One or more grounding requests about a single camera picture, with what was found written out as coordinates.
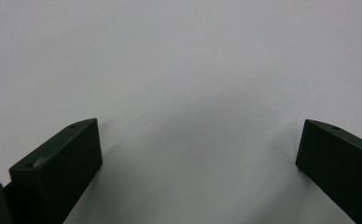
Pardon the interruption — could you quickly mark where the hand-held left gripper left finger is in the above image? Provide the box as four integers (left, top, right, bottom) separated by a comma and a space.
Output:
8, 118, 104, 224

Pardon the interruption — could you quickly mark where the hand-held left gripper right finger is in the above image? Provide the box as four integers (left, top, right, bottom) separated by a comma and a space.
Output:
295, 119, 362, 224

